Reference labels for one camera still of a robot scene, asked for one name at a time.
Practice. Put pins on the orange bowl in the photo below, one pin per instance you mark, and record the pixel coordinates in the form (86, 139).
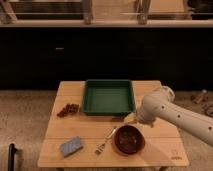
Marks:
(128, 145)

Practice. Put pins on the green plastic tray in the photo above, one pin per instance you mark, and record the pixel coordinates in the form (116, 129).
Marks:
(108, 98)

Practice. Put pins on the metal fork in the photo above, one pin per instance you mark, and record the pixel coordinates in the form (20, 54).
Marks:
(106, 140)

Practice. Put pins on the black post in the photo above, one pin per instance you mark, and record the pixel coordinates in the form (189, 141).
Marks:
(11, 156)

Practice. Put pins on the wooden shelf frame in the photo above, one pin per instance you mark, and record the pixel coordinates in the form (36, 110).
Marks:
(106, 13)

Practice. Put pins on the wooden table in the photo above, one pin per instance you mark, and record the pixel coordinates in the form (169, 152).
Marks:
(163, 146)

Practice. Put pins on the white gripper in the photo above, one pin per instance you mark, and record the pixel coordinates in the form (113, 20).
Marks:
(142, 116)

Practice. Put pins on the dark maroon bowl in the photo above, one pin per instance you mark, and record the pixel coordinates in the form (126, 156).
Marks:
(128, 130)

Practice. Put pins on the blue sponge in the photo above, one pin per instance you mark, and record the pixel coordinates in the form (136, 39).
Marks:
(71, 146)

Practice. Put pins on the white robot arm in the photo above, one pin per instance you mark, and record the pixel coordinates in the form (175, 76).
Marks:
(159, 104)

